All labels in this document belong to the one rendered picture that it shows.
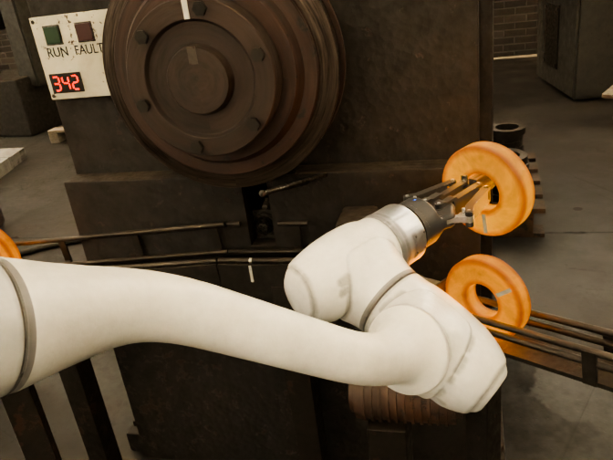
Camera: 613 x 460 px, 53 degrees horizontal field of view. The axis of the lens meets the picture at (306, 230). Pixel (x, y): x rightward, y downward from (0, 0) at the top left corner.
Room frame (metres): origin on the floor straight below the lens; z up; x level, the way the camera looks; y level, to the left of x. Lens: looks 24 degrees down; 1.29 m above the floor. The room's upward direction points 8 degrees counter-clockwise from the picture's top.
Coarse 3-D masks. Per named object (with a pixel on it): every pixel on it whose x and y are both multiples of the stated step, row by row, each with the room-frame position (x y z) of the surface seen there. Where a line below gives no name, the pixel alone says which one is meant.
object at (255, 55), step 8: (192, 8) 1.09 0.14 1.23; (200, 8) 1.09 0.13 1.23; (136, 32) 1.12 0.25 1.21; (144, 32) 1.12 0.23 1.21; (136, 40) 1.13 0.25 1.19; (144, 40) 1.12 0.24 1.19; (256, 48) 1.06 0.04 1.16; (256, 56) 1.06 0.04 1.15; (264, 56) 1.06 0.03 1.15; (144, 104) 1.13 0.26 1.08; (248, 120) 1.07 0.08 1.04; (256, 120) 1.07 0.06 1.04; (248, 128) 1.07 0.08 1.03; (256, 128) 1.07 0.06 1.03; (192, 144) 1.11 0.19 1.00; (200, 144) 1.10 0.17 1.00; (200, 152) 1.10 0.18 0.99
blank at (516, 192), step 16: (480, 144) 0.93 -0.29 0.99; (496, 144) 0.92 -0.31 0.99; (448, 160) 0.97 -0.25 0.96; (464, 160) 0.94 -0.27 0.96; (480, 160) 0.92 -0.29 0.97; (496, 160) 0.89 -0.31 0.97; (512, 160) 0.89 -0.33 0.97; (448, 176) 0.97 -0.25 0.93; (496, 176) 0.89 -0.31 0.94; (512, 176) 0.87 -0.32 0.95; (528, 176) 0.88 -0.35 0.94; (512, 192) 0.87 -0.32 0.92; (528, 192) 0.87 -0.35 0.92; (496, 208) 0.90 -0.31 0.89; (512, 208) 0.87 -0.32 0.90; (528, 208) 0.87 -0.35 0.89; (464, 224) 0.95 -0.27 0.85; (480, 224) 0.92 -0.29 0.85; (496, 224) 0.90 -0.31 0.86; (512, 224) 0.88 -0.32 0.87
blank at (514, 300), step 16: (480, 256) 0.94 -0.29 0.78; (464, 272) 0.94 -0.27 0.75; (480, 272) 0.92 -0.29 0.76; (496, 272) 0.89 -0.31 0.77; (512, 272) 0.90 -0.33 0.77; (448, 288) 0.97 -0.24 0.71; (464, 288) 0.94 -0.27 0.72; (496, 288) 0.89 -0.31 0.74; (512, 288) 0.87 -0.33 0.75; (464, 304) 0.94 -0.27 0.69; (480, 304) 0.95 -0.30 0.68; (512, 304) 0.87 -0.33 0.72; (528, 304) 0.87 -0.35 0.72; (512, 320) 0.87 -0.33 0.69
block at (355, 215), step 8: (344, 208) 1.20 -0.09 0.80; (352, 208) 1.19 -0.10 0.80; (360, 208) 1.18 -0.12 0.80; (368, 208) 1.18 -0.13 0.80; (376, 208) 1.18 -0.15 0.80; (344, 216) 1.15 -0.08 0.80; (352, 216) 1.15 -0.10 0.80; (360, 216) 1.14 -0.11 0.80; (336, 224) 1.13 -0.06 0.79; (344, 224) 1.12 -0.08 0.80
